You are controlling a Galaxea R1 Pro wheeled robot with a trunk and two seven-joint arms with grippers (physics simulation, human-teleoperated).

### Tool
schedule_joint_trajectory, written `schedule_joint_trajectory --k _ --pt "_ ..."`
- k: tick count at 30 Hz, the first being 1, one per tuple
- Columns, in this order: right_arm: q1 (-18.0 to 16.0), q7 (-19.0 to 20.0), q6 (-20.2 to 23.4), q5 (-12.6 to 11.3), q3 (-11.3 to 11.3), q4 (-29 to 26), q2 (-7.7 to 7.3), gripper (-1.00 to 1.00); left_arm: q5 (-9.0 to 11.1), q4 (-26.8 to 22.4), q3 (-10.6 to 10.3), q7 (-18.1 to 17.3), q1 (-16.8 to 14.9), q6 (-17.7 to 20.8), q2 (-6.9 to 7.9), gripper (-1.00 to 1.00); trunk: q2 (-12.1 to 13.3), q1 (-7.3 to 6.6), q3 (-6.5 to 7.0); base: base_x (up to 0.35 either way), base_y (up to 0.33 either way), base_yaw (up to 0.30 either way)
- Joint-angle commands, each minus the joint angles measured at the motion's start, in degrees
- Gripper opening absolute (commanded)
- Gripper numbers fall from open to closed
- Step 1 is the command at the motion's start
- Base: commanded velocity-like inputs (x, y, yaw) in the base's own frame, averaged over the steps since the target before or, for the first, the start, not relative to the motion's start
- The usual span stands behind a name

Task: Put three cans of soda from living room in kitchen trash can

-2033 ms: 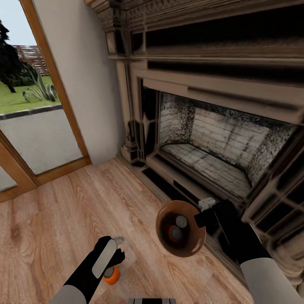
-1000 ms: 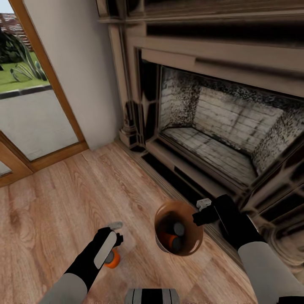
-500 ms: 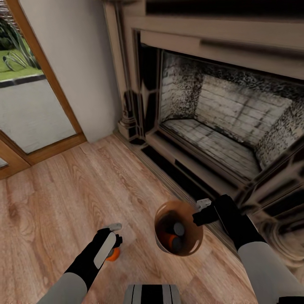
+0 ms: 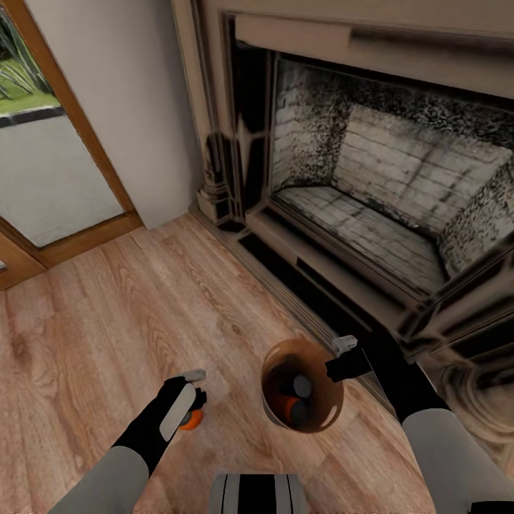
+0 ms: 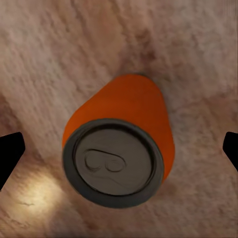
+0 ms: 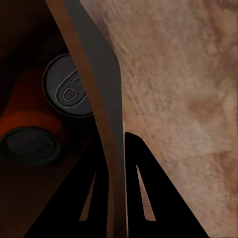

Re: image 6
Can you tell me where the trash can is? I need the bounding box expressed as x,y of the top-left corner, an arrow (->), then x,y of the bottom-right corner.
0,0 -> 126,238

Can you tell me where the can of soda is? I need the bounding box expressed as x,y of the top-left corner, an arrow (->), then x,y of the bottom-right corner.
0,64 -> 70,166
43,47 -> 93,119

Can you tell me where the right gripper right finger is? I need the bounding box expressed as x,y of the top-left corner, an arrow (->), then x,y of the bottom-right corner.
125,132 -> 209,238

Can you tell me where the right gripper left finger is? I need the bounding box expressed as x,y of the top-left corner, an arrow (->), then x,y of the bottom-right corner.
24,135 -> 109,238

